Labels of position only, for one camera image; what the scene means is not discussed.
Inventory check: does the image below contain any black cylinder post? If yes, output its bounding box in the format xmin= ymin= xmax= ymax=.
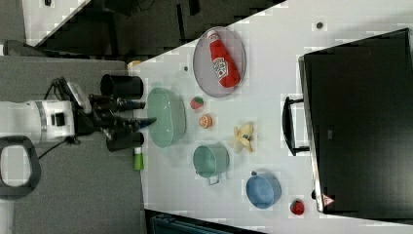
xmin=106 ymin=132 xmax=144 ymax=152
xmin=100 ymin=74 xmax=144 ymax=99

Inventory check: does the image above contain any toy strawberry near oven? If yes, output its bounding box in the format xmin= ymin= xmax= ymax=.
xmin=289 ymin=200 xmax=305 ymax=215

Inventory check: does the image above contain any upper black cylinder post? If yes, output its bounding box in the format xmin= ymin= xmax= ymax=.
xmin=100 ymin=74 xmax=144 ymax=99

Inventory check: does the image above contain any black toaster oven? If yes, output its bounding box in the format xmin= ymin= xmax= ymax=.
xmin=282 ymin=28 xmax=413 ymax=224

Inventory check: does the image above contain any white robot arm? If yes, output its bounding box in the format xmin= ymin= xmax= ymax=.
xmin=0 ymin=96 xmax=157 ymax=144

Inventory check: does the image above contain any grey round plate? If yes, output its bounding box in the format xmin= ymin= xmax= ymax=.
xmin=193 ymin=27 xmax=246 ymax=98

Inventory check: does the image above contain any toy strawberry near plate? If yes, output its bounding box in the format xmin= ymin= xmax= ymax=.
xmin=190 ymin=97 xmax=204 ymax=110

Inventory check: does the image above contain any green metal mug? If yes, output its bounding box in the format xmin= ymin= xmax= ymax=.
xmin=193 ymin=142 xmax=230 ymax=185

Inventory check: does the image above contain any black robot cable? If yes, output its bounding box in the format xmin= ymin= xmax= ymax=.
xmin=37 ymin=76 xmax=81 ymax=161

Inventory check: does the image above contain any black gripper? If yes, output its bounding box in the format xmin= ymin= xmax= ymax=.
xmin=74 ymin=94 xmax=157 ymax=137

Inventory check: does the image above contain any red ketchup bottle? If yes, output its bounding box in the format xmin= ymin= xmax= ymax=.
xmin=206 ymin=30 xmax=241 ymax=89

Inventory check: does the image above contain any green oval colander basket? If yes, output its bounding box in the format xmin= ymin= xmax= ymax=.
xmin=147 ymin=88 xmax=186 ymax=148

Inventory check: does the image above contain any lower black cylinder post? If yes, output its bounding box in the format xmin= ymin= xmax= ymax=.
xmin=106 ymin=132 xmax=144 ymax=152

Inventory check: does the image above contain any green marker pen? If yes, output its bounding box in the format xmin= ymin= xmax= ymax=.
xmin=133 ymin=147 xmax=144 ymax=171

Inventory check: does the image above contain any toy orange slice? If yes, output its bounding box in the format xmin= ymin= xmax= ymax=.
xmin=199 ymin=114 xmax=213 ymax=129

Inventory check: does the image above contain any yellow plush peeled banana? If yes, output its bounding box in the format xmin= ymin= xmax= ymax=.
xmin=229 ymin=124 xmax=253 ymax=154

